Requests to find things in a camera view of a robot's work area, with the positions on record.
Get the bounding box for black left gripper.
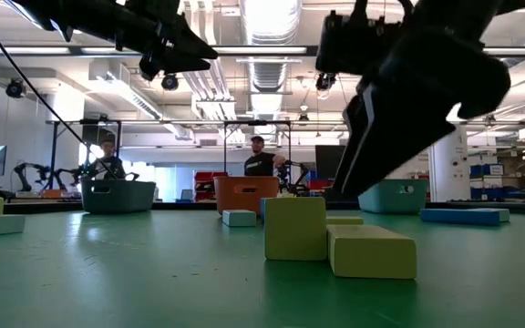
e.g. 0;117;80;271
125;0;220;75

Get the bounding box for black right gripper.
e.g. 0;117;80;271
333;25;513;198

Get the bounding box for black computer monitor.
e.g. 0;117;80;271
314;145;346;181

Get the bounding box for teal plastic bin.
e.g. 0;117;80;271
357;178;430;215

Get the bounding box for white round pillar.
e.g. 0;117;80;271
427;125;471;200

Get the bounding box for blue storage bins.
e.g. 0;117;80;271
469;163;506;179

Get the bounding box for person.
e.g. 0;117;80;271
243;135;287;178
89;138;127;180

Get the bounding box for long yellow-green block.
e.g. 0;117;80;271
326;223;418;281

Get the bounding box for square yellow-green block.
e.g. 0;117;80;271
263;196;329;262

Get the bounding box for red storage bins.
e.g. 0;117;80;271
193;170;228;202

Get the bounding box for orange plastic bin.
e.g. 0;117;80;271
212;175;281;216

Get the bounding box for grey plastic bin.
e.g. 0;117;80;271
79;178;157;215

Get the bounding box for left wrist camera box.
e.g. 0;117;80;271
138;52;164;83

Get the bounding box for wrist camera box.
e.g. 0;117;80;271
138;52;164;83
314;9;404;77

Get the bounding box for black overhead frame bar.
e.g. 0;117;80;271
0;44;525;59

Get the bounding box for silver ceiling air duct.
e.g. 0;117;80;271
239;0;304;142

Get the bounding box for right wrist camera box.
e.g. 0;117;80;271
314;9;404;77

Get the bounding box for black metal station frame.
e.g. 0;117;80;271
222;119;293;177
46;118;123;191

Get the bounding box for black table frame rail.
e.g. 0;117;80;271
2;200;525;216

